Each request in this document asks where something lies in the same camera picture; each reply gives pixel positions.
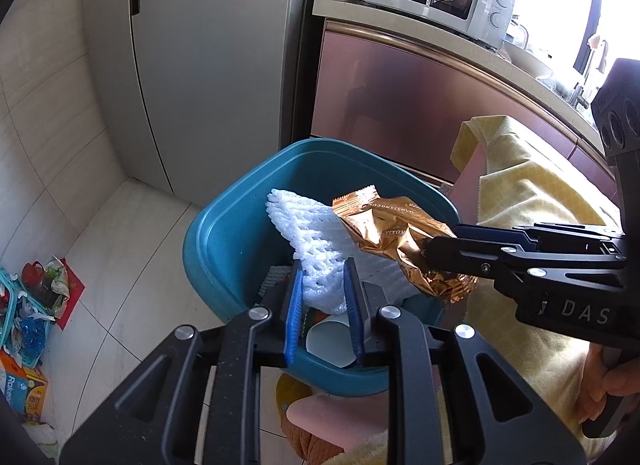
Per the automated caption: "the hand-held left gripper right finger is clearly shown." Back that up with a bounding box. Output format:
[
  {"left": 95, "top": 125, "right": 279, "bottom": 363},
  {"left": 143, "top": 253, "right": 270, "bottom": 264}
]
[{"left": 344, "top": 257, "right": 586, "bottom": 465}]

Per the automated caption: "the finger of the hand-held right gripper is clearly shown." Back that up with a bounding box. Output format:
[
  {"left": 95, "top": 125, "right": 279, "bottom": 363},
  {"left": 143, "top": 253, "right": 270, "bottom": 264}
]
[
  {"left": 424, "top": 239, "right": 626, "bottom": 299},
  {"left": 452, "top": 222, "right": 626, "bottom": 246}
]

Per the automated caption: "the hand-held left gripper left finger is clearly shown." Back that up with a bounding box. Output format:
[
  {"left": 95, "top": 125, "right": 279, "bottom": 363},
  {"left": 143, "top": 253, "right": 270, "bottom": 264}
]
[{"left": 60, "top": 257, "right": 306, "bottom": 465}]

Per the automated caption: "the white paper cup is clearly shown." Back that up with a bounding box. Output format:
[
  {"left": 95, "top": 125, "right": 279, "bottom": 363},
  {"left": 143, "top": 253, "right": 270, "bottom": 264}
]
[{"left": 305, "top": 315, "right": 361, "bottom": 370}]

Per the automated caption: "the gold snack wrapper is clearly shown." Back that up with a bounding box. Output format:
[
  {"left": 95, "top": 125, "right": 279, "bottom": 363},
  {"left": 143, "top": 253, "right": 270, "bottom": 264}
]
[{"left": 332, "top": 184, "right": 479, "bottom": 305}]

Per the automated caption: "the white foam net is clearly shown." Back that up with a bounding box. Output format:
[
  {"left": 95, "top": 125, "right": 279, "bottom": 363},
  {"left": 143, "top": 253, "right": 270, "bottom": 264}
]
[{"left": 264, "top": 188, "right": 402, "bottom": 314}]

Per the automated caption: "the teal plastic bin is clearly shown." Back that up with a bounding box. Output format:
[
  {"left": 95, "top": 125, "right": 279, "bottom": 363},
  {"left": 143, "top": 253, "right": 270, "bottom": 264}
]
[{"left": 182, "top": 138, "right": 461, "bottom": 396}]

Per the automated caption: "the person's right hand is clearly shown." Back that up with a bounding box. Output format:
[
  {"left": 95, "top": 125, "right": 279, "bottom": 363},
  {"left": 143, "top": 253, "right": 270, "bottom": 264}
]
[{"left": 580, "top": 346, "right": 639, "bottom": 427}]

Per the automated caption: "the yellow checked blanket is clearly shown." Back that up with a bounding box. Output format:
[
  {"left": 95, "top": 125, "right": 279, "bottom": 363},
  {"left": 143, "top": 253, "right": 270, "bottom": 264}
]
[{"left": 450, "top": 115, "right": 627, "bottom": 465}]

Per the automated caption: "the pink cloth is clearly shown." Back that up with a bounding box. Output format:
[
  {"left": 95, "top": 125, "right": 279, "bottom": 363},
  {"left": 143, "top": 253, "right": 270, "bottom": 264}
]
[{"left": 292, "top": 394, "right": 391, "bottom": 452}]

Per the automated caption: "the orange knitted cloth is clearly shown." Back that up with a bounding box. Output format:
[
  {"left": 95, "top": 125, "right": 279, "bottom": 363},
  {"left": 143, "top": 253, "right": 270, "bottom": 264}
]
[{"left": 280, "top": 415, "right": 352, "bottom": 465}]

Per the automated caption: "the large white bowl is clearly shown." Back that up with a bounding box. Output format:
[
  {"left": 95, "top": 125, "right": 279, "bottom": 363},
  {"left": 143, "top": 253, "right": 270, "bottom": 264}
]
[{"left": 502, "top": 45, "right": 554, "bottom": 79}]

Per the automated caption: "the kitchen counter with cabinets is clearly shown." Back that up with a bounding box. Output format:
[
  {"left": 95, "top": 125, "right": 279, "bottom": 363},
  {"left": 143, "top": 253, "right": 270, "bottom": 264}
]
[{"left": 309, "top": 0, "right": 640, "bottom": 207}]

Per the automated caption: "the metal faucet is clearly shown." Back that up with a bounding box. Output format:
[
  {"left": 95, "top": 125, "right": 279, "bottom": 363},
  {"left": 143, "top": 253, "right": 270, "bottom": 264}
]
[{"left": 570, "top": 38, "right": 611, "bottom": 109}]

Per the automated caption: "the glass kettle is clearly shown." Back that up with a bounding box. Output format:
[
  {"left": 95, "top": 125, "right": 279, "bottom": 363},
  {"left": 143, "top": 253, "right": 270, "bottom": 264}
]
[{"left": 505, "top": 15, "right": 531, "bottom": 49}]

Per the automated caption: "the red packet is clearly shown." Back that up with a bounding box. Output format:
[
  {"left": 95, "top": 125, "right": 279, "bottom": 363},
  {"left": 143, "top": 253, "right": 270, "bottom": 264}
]
[{"left": 50, "top": 256, "right": 87, "bottom": 331}]

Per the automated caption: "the grey refrigerator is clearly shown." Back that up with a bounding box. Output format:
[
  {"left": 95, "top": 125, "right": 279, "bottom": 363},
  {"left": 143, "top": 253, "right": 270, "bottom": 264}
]
[{"left": 82, "top": 0, "right": 327, "bottom": 209}]

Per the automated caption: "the teal plastic basket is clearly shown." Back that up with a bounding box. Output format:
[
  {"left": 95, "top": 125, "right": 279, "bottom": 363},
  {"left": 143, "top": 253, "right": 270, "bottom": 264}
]
[{"left": 0, "top": 267, "right": 54, "bottom": 367}]

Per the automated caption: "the blue and orange tissue box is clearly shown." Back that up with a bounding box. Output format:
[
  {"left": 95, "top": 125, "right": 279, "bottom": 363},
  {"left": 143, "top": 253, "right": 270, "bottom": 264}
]
[{"left": 0, "top": 349, "right": 51, "bottom": 421}]

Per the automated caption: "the white plastic bag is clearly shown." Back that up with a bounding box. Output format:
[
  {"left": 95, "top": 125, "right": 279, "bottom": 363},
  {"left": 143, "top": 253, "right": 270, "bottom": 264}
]
[{"left": 22, "top": 422, "right": 61, "bottom": 459}]

